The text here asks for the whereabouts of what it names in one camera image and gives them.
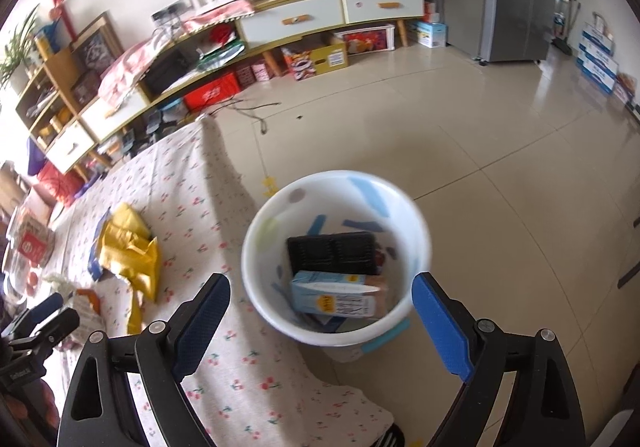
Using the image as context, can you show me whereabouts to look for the light blue milk carton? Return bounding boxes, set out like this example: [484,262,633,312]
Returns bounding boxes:
[290,271,387,319]

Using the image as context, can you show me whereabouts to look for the black plastic cookie tray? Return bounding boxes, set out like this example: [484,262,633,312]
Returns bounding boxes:
[286,231,378,276]

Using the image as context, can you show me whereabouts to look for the blue cookie box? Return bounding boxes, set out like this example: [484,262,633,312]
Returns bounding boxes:
[88,209,112,281]

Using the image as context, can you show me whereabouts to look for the white patterned trash bin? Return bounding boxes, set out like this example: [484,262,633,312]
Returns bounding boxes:
[241,170,432,363]

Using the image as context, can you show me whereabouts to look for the orange tomatoes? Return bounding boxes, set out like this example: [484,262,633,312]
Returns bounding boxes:
[26,271,40,297]

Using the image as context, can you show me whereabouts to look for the clear jar red label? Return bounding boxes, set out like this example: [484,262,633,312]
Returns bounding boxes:
[8,206,55,267]

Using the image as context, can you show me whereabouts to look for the cherry print tablecloth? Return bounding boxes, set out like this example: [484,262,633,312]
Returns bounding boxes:
[46,118,394,446]

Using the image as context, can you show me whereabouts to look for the yellow foil snack bag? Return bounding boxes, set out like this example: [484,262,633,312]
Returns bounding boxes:
[100,202,162,334]

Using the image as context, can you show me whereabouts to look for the wooden TV cabinet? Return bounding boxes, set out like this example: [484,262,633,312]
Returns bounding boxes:
[15,0,424,173]

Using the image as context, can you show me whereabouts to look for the red gift box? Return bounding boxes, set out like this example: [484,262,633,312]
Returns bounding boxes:
[182,71,241,112]

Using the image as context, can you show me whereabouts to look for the potted green plant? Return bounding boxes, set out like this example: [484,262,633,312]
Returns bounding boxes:
[1,5,39,86]

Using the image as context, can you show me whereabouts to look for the pink cloth on cabinet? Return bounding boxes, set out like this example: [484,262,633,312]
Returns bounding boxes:
[98,0,255,103]

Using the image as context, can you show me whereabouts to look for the framed picture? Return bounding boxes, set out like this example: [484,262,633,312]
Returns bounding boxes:
[70,11,124,78]

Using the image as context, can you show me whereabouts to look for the light blue tissue box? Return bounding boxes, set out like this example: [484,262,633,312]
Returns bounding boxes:
[408,20,447,48]

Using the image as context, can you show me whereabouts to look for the yellow red cardboard box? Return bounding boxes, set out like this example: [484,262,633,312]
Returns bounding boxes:
[281,42,348,81]

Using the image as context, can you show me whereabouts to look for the stacked blue white cartons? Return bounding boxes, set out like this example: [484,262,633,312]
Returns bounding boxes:
[576,22,618,95]

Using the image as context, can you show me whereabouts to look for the white red storage box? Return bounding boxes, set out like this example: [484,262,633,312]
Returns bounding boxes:
[332,24,395,55]

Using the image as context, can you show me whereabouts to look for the black power cable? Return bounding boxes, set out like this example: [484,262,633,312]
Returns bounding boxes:
[207,98,283,135]

